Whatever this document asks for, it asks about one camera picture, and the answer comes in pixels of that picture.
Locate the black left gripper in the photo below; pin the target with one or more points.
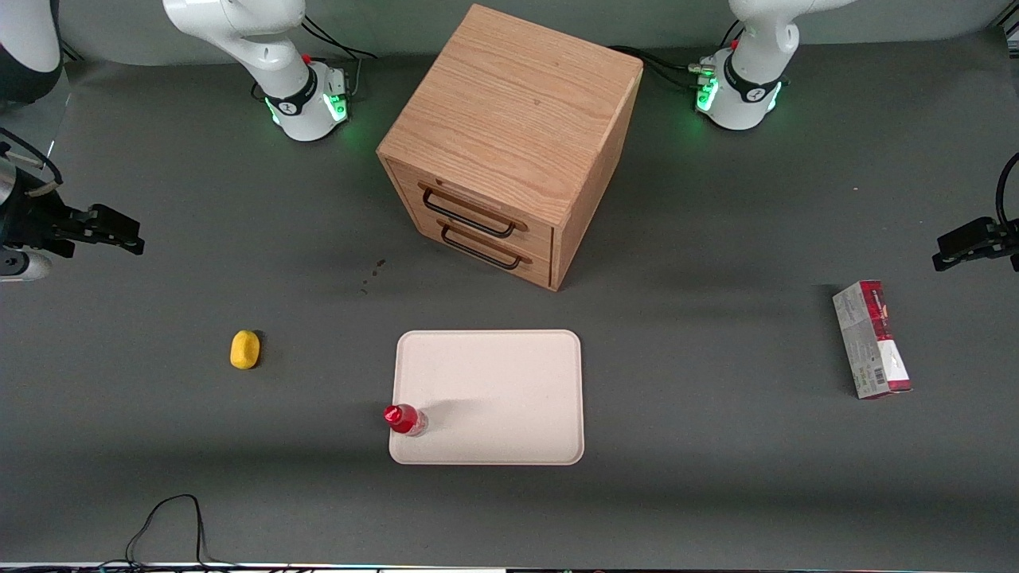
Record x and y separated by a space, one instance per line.
1005 236

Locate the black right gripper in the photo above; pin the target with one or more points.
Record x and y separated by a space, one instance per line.
33 220

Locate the red coke bottle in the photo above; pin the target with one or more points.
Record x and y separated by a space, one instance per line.
404 419

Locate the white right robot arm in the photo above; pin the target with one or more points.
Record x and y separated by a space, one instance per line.
263 56

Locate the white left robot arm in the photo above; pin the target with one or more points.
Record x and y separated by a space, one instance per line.
752 72

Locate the beige rectangular tray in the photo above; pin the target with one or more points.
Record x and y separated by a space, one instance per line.
501 382

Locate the red and grey carton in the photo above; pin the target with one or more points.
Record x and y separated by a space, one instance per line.
872 338

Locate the yellow lemon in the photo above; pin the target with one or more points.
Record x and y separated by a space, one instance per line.
244 350

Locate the wooden drawer cabinet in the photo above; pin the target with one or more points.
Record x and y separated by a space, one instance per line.
517 119

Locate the wooden drawer front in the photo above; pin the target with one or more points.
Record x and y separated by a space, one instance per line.
541 239
541 270

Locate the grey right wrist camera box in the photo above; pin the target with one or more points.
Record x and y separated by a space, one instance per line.
20 267

